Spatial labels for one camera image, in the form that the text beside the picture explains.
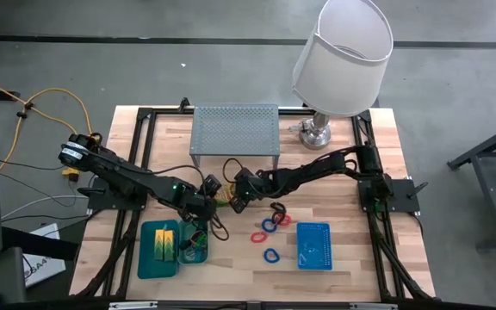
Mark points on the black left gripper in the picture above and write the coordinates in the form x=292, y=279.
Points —
x=198, y=204

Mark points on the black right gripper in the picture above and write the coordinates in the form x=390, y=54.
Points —
x=254, y=187

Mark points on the large yellow green crayon box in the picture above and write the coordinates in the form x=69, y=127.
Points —
x=222, y=203

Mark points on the orange elastic band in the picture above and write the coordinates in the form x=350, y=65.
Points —
x=200, y=239

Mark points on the teal plastic storage bin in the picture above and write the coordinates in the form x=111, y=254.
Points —
x=180, y=254

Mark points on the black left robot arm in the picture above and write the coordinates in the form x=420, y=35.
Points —
x=123, y=172

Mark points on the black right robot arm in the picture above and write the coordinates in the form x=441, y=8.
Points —
x=308, y=172

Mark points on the black spiral coil wristband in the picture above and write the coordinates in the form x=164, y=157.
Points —
x=278, y=203
x=274, y=218

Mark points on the teal flat tray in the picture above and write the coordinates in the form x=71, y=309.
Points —
x=146, y=241

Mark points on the grey perforated metal shelf riser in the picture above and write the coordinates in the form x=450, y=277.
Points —
x=235, y=129

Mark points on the blue plastic mesh basket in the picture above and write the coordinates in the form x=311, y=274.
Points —
x=314, y=245

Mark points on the clear glass light bulb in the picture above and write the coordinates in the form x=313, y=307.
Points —
x=296, y=127

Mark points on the black flat bar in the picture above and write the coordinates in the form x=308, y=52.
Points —
x=37, y=243

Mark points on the white printed cardboard box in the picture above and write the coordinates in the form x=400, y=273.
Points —
x=43, y=269

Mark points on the silver table lamp white shade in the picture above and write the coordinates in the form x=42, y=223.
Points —
x=342, y=64

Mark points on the black metal stand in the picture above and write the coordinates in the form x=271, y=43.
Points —
x=493, y=189

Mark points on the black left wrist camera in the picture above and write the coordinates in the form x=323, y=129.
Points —
x=212, y=184

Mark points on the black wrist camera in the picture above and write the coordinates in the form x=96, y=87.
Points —
x=244, y=175
x=212, y=184

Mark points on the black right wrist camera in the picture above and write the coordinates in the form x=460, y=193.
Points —
x=244, y=175

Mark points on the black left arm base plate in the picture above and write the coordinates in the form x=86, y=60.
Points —
x=97, y=200

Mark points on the black aluminium table frame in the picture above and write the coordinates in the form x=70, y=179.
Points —
x=144, y=114

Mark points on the silver metal bracket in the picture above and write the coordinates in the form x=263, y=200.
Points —
x=373, y=306
x=132, y=305

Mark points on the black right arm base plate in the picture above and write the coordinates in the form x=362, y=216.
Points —
x=407, y=196

